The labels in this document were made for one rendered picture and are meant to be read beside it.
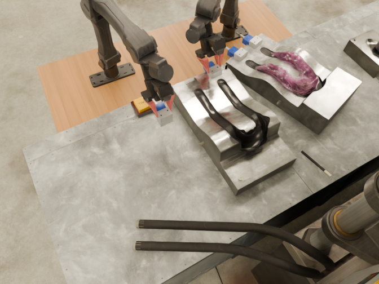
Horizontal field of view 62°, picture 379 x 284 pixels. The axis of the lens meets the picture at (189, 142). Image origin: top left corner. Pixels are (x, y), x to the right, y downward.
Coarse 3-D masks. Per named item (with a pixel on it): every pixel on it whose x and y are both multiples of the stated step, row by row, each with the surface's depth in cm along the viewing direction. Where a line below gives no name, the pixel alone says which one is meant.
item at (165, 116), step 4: (156, 104) 117; (160, 104) 117; (164, 104) 118; (156, 108) 117; (160, 108) 117; (164, 108) 115; (168, 108) 115; (160, 112) 114; (164, 112) 114; (168, 112) 114; (160, 116) 114; (164, 116) 114; (168, 116) 114; (172, 116) 115; (160, 120) 114; (164, 120) 115; (168, 120) 116; (172, 120) 118; (160, 124) 116; (164, 124) 117
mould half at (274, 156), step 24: (192, 96) 127; (216, 96) 127; (240, 96) 128; (192, 120) 123; (240, 120) 117; (216, 144) 111; (264, 144) 119; (240, 168) 114; (264, 168) 114; (240, 192) 115
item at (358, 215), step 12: (360, 204) 74; (348, 216) 80; (360, 216) 75; (372, 216) 72; (312, 228) 107; (348, 228) 82; (360, 228) 80; (312, 240) 103; (324, 240) 95; (324, 252) 103
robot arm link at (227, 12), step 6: (228, 0) 136; (234, 0) 135; (228, 6) 138; (234, 6) 138; (222, 12) 143; (228, 12) 141; (234, 12) 140; (222, 18) 144; (228, 18) 143; (234, 18) 142; (228, 24) 145
